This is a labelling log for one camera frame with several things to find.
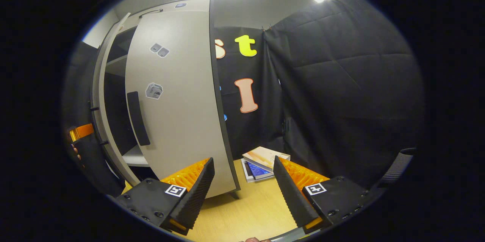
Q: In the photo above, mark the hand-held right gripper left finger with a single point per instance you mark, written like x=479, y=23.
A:
x=195, y=196

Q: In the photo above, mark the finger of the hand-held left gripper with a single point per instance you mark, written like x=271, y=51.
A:
x=81, y=131

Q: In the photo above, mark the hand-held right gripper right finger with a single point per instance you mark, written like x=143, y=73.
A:
x=291, y=196

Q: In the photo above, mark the grey shoe cabinet door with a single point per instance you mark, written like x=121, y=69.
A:
x=101, y=113
x=182, y=120

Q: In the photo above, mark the grey shoe cabinet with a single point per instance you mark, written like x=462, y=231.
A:
x=115, y=66

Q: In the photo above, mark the grey cabinet drawer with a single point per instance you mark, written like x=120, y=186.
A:
x=189, y=5

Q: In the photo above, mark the blue book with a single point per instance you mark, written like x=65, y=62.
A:
x=257, y=172

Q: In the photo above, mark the black backdrop cloth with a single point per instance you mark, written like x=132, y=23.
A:
x=341, y=102
x=77, y=83

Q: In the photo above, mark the white book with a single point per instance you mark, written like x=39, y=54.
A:
x=263, y=156

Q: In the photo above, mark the grey ribbed object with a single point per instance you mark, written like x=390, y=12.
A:
x=398, y=166

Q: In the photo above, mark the grey metal edge rail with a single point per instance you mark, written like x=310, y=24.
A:
x=291, y=235

